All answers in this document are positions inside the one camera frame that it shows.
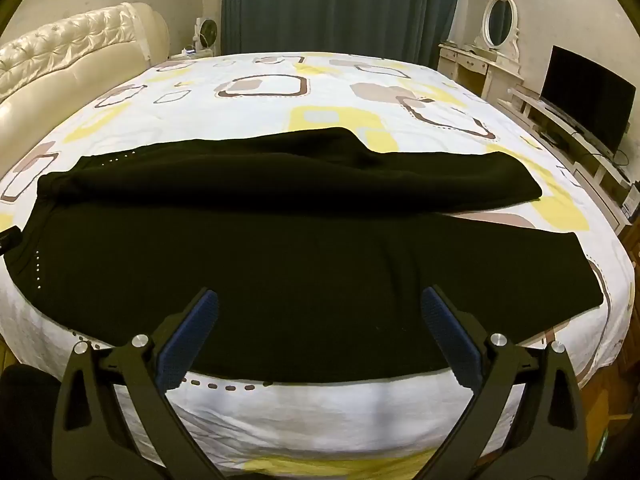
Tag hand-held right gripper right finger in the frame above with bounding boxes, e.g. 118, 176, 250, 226
420, 285, 591, 480

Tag black pants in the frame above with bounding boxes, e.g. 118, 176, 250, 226
5, 127, 603, 383

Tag bed with patterned sheet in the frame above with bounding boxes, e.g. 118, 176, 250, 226
0, 51, 636, 480

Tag white desk fan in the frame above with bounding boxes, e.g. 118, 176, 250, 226
192, 16, 219, 53

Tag cream tufted leather headboard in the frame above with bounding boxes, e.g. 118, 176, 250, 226
0, 2, 171, 106

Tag white dressing table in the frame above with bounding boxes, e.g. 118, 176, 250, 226
437, 41, 525, 103

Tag teal curtain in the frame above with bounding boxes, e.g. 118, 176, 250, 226
220, 0, 468, 68

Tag black flat screen television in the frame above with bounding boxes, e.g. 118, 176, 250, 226
540, 45, 638, 156

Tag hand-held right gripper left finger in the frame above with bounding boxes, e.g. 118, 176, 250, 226
51, 287, 221, 480

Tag white oval vanity mirror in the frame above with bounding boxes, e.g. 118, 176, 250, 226
472, 0, 521, 51

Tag bedside table with small items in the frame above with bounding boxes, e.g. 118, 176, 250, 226
167, 48, 221, 62

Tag white television stand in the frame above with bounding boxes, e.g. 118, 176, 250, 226
497, 85, 636, 236

